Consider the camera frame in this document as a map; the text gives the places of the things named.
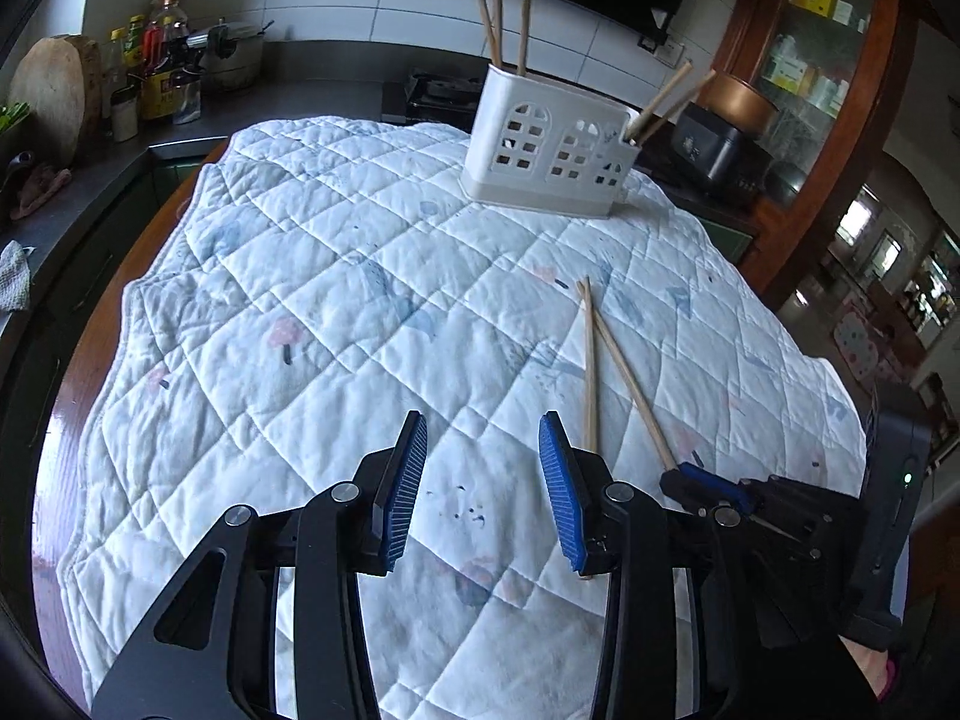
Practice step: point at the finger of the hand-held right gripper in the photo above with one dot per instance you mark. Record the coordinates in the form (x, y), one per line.
(705, 489)

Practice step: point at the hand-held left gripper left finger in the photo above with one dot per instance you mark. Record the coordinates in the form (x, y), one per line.
(401, 495)

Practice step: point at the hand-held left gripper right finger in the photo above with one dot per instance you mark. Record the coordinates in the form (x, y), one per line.
(559, 495)

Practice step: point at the white plastic utensil holder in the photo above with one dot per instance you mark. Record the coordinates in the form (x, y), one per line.
(495, 165)

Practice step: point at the person's right hand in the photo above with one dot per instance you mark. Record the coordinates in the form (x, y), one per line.
(862, 679)

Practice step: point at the dotted floor mat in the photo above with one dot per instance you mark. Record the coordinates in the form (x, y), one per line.
(855, 349)

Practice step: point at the white quilted blanket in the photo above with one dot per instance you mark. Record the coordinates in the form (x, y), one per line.
(300, 277)

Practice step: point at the green cabinet door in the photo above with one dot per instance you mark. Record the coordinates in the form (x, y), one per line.
(731, 240)

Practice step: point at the black rice cooker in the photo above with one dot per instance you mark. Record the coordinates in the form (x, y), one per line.
(712, 157)

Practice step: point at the copper inner pot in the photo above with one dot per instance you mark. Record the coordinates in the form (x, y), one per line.
(742, 101)

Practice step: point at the black glass gas stove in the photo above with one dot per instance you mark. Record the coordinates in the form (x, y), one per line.
(397, 101)

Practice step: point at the black stove pan support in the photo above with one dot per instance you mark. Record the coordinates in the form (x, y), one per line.
(442, 84)

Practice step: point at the wooden glass-door cabinet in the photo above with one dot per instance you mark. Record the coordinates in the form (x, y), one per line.
(885, 90)

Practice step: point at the white rag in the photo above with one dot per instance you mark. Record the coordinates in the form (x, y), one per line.
(13, 277)

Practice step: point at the small clear bottle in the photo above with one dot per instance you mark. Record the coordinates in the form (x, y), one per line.
(187, 97)

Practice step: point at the metal pressure cooker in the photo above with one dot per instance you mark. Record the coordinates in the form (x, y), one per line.
(229, 60)

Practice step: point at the small white jar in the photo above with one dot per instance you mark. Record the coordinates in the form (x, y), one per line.
(124, 116)

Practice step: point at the pink cloth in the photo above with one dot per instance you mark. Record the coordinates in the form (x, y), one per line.
(41, 191)

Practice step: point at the yellow-capped bottle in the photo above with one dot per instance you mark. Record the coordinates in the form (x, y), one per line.
(118, 52)

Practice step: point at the green bottle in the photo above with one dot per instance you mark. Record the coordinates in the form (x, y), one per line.
(135, 41)

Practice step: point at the round wooden cutting board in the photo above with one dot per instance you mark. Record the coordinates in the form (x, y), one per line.
(52, 97)

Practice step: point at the green vegetables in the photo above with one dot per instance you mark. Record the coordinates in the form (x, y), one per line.
(11, 116)

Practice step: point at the white wall socket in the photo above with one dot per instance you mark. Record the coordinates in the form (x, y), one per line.
(667, 49)

